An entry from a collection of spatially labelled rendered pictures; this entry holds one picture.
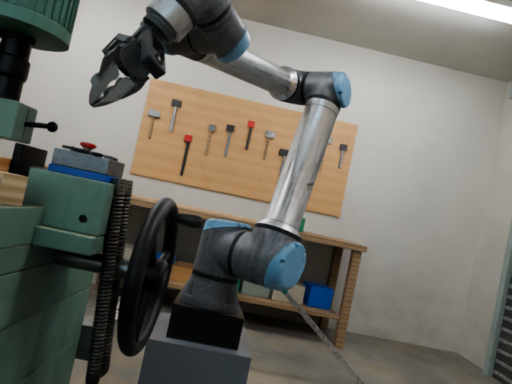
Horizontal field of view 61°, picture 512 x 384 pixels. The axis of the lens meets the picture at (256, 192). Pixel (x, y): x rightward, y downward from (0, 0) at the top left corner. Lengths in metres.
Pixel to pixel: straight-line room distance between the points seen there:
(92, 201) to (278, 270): 0.62
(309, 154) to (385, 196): 3.07
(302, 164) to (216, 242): 0.36
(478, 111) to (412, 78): 0.74
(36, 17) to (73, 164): 0.27
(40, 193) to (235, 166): 3.38
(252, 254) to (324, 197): 2.97
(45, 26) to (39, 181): 0.28
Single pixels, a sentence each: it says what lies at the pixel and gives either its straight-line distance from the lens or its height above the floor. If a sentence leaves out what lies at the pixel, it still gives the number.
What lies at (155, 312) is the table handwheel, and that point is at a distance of 0.94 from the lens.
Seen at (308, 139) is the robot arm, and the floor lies 1.21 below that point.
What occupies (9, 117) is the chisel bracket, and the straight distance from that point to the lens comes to 0.91.
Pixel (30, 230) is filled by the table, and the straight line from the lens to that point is 0.77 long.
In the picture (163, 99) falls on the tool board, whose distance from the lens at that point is 4.22.
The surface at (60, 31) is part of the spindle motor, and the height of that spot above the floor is 1.21.
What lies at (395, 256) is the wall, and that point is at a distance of 4.46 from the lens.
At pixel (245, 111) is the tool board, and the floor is 1.84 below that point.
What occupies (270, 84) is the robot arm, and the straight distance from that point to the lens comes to 1.41.
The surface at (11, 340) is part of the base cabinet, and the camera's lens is 0.83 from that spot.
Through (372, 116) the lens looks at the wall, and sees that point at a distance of 4.43.
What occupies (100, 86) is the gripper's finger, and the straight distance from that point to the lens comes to 0.90.
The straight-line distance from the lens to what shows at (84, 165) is 0.79.
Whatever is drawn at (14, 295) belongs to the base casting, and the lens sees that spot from 0.79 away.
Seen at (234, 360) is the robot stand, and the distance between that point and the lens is 1.33.
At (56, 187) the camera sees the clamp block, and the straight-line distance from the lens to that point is 0.79.
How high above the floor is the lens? 0.97
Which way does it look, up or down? 2 degrees up
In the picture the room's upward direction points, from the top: 12 degrees clockwise
